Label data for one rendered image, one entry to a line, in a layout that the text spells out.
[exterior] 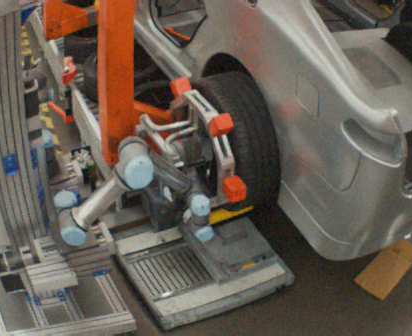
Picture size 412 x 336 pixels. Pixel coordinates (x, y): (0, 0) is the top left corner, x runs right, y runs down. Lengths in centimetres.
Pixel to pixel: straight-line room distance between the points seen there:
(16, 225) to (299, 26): 164
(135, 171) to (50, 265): 73
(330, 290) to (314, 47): 172
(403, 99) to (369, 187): 133
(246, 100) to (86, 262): 106
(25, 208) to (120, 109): 93
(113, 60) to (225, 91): 61
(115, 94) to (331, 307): 172
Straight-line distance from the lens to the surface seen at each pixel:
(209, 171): 361
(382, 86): 385
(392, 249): 422
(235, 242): 385
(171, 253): 403
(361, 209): 274
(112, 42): 339
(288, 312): 378
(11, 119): 278
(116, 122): 368
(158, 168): 288
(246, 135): 316
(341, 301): 386
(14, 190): 299
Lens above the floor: 297
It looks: 40 degrees down
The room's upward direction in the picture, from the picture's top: straight up
